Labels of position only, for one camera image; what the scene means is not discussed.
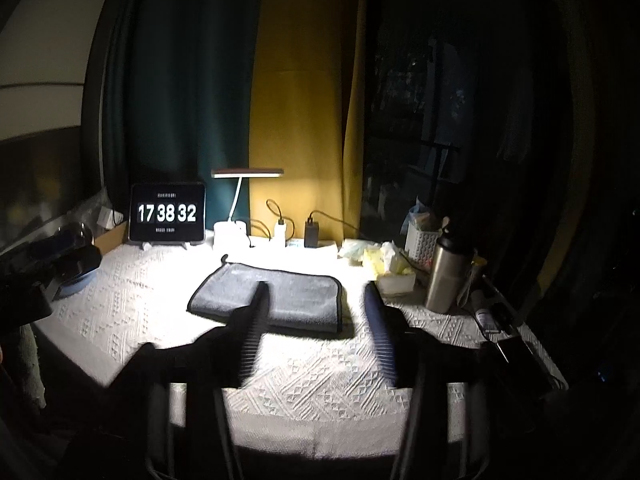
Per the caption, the purple and grey towel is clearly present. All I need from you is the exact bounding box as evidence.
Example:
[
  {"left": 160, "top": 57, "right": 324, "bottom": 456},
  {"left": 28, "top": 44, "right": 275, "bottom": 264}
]
[{"left": 186, "top": 261, "right": 343, "bottom": 337}]

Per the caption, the stainless steel bottle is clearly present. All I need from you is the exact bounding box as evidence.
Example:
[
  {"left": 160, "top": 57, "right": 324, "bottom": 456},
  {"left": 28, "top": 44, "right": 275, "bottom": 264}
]
[{"left": 425, "top": 232, "right": 469, "bottom": 314}]

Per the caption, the yellow tissue box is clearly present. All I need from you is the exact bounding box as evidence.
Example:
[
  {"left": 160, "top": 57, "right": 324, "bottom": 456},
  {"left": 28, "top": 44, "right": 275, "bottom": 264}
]
[{"left": 361, "top": 242, "right": 416, "bottom": 297}]

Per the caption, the white perforated basket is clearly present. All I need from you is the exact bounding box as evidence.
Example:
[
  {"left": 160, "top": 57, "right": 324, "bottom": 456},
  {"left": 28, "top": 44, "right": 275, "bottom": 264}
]
[{"left": 405, "top": 223, "right": 442, "bottom": 270}]

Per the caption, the soft tissue pack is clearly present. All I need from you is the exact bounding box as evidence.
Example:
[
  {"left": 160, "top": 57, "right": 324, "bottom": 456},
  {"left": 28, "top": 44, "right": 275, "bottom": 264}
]
[{"left": 337, "top": 238, "right": 381, "bottom": 264}]

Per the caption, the white power strip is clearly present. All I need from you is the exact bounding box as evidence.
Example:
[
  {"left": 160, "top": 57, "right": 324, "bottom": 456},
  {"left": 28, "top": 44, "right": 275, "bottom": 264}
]
[{"left": 249, "top": 236, "right": 342, "bottom": 254}]

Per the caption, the white LED desk lamp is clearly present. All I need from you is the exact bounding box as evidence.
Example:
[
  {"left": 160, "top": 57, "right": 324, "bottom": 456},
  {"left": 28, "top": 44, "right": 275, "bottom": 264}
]
[{"left": 210, "top": 167, "right": 284, "bottom": 254}]

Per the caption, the black power adapter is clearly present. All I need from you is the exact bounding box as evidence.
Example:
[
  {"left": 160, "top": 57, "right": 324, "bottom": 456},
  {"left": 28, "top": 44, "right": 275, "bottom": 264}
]
[{"left": 304, "top": 216, "right": 319, "bottom": 248}]

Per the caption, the tablet showing clock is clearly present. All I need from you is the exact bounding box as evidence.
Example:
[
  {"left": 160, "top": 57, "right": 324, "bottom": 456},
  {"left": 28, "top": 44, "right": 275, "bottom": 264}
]
[{"left": 128, "top": 182, "right": 206, "bottom": 244}]

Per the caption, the white USB charger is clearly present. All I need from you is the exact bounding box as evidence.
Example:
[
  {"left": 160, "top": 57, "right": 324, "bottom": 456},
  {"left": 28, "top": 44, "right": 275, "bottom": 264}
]
[{"left": 271, "top": 218, "right": 286, "bottom": 248}]

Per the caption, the dark green curtain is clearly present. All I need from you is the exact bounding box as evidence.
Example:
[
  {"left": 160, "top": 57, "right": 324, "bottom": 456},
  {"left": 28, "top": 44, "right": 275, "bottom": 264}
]
[{"left": 102, "top": 0, "right": 262, "bottom": 226}]

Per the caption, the yellow curtain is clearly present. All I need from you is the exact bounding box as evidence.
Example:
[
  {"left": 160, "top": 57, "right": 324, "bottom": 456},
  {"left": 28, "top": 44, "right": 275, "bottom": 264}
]
[{"left": 248, "top": 0, "right": 364, "bottom": 243}]

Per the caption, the black cable of black adapter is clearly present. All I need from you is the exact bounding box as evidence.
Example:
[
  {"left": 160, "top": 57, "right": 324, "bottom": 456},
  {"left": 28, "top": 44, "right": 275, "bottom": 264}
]
[{"left": 305, "top": 209, "right": 371, "bottom": 241}]

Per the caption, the white wall plug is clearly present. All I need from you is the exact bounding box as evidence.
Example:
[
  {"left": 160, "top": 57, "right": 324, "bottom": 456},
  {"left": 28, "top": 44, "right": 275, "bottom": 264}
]
[{"left": 96, "top": 206, "right": 125, "bottom": 231}]

